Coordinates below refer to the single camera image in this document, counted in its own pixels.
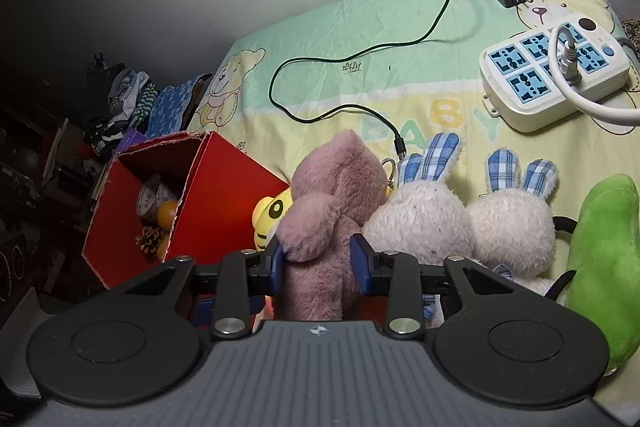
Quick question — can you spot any yellow tiger plush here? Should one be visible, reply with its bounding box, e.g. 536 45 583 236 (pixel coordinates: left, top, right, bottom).
252 187 292 251

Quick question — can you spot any white plush bunny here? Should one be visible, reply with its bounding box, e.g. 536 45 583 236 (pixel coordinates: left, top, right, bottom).
466 148 559 280
362 132 474 265

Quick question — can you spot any pink plush bear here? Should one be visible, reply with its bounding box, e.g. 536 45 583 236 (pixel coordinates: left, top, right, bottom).
273 129 387 321

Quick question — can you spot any green plush toy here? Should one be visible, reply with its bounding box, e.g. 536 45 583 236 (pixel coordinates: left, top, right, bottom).
564 173 639 373

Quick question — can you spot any red cardboard box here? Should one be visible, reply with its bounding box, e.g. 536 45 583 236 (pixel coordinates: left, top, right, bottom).
82 133 287 288

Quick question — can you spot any orange gourd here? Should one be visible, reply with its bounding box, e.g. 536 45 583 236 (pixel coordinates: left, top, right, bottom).
156 199 178 261

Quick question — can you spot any pine cone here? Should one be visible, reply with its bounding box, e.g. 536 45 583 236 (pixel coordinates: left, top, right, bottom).
136 225 166 256

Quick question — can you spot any measuring tape roll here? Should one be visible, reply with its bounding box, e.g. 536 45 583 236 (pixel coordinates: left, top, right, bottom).
136 182 176 221

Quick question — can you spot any blue white checkered towel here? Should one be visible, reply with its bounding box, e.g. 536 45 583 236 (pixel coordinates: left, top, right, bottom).
145 72 213 139

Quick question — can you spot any purple tissue pack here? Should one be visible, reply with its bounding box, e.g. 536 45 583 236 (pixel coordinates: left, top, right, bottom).
115 128 146 154

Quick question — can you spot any baby bear print mat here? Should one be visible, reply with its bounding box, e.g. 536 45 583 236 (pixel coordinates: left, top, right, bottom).
188 0 639 218

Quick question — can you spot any pile of folded clothes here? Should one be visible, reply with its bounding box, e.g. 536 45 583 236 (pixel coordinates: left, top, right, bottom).
84 53 158 161

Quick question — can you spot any white power strip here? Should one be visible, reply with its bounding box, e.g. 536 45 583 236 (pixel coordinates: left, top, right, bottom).
478 13 631 133

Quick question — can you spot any black charger cable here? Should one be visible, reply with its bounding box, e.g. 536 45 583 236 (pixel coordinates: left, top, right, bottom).
268 0 485 160

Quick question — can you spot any white thick power cable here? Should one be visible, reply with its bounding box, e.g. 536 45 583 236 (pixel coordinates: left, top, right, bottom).
548 22 640 126

